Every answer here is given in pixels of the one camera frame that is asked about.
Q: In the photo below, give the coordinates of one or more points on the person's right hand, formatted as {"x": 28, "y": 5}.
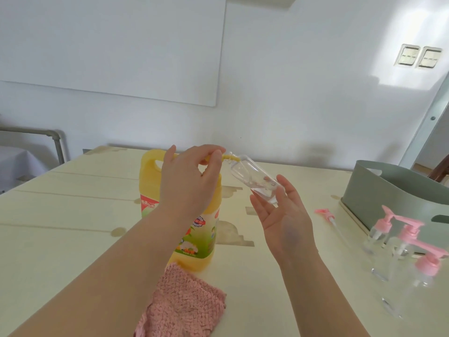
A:
{"x": 287, "y": 235}

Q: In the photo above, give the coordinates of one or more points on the person's left hand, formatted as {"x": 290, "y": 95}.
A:
{"x": 186, "y": 189}

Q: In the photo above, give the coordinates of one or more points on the yellow detergent jug with pump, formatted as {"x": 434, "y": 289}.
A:
{"x": 149, "y": 178}

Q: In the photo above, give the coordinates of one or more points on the small clear plastic bottle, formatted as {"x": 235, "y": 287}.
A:
{"x": 373, "y": 242}
{"x": 387, "y": 259}
{"x": 405, "y": 294}
{"x": 249, "y": 175}

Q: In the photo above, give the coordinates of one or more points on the grey-green plastic basket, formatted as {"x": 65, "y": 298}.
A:
{"x": 386, "y": 196}

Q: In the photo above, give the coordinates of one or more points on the pink textured cloth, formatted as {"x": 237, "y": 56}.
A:
{"x": 182, "y": 298}

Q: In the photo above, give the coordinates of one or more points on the person's right forearm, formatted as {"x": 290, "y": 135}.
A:
{"x": 319, "y": 301}

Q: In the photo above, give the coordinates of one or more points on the person's left forearm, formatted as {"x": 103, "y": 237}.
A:
{"x": 105, "y": 284}

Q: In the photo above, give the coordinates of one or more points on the grey metal pipe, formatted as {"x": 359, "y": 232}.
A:
{"x": 52, "y": 135}

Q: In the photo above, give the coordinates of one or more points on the dark wooden chair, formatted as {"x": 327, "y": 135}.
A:
{"x": 440, "y": 170}

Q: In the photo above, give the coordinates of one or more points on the white tablecloth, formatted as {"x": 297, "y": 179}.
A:
{"x": 17, "y": 168}

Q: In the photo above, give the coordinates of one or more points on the white wall board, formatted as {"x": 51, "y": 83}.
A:
{"x": 108, "y": 45}

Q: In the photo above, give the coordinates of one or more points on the white door frame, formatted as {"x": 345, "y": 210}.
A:
{"x": 422, "y": 133}

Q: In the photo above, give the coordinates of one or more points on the white wall switch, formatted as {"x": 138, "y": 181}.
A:
{"x": 407, "y": 55}
{"x": 429, "y": 57}

